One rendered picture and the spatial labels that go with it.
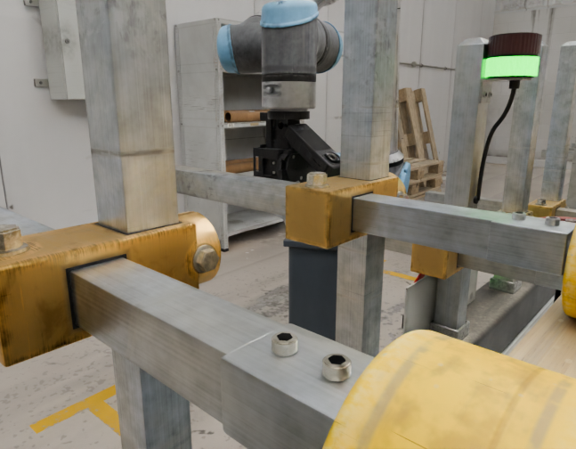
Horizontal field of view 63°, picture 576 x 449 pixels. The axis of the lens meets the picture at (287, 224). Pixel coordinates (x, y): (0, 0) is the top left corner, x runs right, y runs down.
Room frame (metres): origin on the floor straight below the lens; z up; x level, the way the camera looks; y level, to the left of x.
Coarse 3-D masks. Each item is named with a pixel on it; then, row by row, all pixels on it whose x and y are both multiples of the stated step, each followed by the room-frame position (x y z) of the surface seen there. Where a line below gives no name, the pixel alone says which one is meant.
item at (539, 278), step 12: (396, 240) 0.66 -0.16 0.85; (408, 252) 0.64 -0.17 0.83; (468, 264) 0.59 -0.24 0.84; (480, 264) 0.58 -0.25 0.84; (492, 264) 0.57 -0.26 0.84; (504, 264) 0.56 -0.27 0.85; (504, 276) 0.56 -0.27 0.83; (516, 276) 0.55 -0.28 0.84; (528, 276) 0.54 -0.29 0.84; (540, 276) 0.53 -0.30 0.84; (552, 276) 0.52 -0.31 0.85; (552, 288) 0.52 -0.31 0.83
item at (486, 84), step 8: (520, 32) 0.60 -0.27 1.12; (528, 32) 0.60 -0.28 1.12; (496, 56) 0.61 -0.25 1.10; (504, 56) 0.60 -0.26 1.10; (488, 80) 0.62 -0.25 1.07; (496, 80) 0.62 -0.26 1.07; (504, 80) 0.62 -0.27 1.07; (512, 80) 0.61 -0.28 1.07; (520, 80) 0.62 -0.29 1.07; (480, 88) 0.63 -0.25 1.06; (488, 88) 0.64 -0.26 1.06; (512, 88) 0.61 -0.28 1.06; (480, 96) 0.63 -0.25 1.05; (488, 96) 0.64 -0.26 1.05; (512, 96) 0.62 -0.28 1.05; (504, 112) 0.62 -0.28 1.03; (496, 128) 0.63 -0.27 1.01; (488, 136) 0.64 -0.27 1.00; (488, 144) 0.64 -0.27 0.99; (480, 168) 0.64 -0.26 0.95; (480, 176) 0.64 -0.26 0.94; (480, 184) 0.64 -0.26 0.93; (480, 192) 0.64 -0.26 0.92
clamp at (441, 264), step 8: (416, 248) 0.60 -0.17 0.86; (424, 248) 0.59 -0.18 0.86; (432, 248) 0.58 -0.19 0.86; (416, 256) 0.60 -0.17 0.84; (424, 256) 0.59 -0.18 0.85; (432, 256) 0.58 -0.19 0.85; (440, 256) 0.58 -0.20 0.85; (448, 256) 0.57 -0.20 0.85; (456, 256) 0.59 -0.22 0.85; (416, 264) 0.60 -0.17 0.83; (424, 264) 0.59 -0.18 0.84; (432, 264) 0.58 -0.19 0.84; (440, 264) 0.58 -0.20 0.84; (448, 264) 0.57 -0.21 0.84; (456, 264) 0.59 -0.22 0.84; (416, 272) 0.60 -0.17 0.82; (424, 272) 0.59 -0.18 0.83; (432, 272) 0.58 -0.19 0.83; (440, 272) 0.58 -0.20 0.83; (448, 272) 0.58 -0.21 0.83; (456, 272) 0.59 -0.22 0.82
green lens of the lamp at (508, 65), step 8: (512, 56) 0.59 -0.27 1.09; (520, 56) 0.59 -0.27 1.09; (528, 56) 0.59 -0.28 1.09; (536, 56) 0.60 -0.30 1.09; (488, 64) 0.62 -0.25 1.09; (496, 64) 0.61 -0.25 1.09; (504, 64) 0.60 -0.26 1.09; (512, 64) 0.59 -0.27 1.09; (520, 64) 0.59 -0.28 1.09; (528, 64) 0.59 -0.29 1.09; (536, 64) 0.60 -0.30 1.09; (488, 72) 0.62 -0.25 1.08; (496, 72) 0.61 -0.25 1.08; (504, 72) 0.60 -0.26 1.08; (512, 72) 0.59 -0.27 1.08; (520, 72) 0.59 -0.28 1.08; (528, 72) 0.59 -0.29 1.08; (536, 72) 0.60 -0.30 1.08
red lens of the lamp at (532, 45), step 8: (488, 40) 0.63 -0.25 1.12; (496, 40) 0.61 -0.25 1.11; (504, 40) 0.60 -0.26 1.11; (512, 40) 0.60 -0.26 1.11; (520, 40) 0.59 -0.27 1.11; (528, 40) 0.59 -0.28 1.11; (536, 40) 0.60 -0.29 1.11; (488, 48) 0.63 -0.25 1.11; (496, 48) 0.61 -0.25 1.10; (504, 48) 0.60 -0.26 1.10; (512, 48) 0.59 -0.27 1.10; (520, 48) 0.59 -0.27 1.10; (528, 48) 0.59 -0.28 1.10; (536, 48) 0.60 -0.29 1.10; (488, 56) 0.63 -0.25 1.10
